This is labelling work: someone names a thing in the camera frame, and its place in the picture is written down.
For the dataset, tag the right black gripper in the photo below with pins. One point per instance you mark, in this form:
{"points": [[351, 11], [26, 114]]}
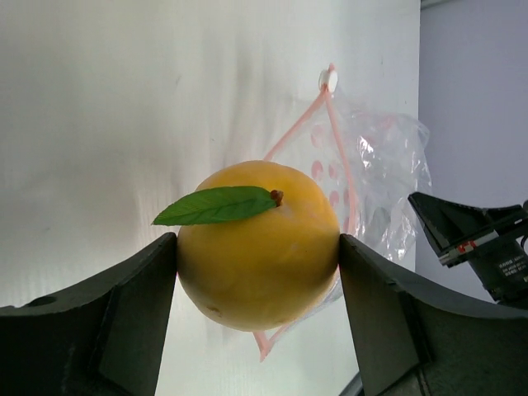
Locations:
{"points": [[491, 240]]}

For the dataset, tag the clear zip top bag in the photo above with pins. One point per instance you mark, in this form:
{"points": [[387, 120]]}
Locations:
{"points": [[366, 161]]}

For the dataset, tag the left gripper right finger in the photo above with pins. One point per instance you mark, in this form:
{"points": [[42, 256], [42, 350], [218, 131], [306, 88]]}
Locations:
{"points": [[415, 337]]}

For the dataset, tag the aluminium mounting rail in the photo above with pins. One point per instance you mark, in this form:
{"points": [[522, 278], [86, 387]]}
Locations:
{"points": [[354, 387]]}

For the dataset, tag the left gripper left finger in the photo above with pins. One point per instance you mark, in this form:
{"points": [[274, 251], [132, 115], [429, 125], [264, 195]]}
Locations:
{"points": [[102, 336]]}

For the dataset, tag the fake round orange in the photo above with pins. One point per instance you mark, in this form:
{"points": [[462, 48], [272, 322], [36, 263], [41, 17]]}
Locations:
{"points": [[265, 271]]}

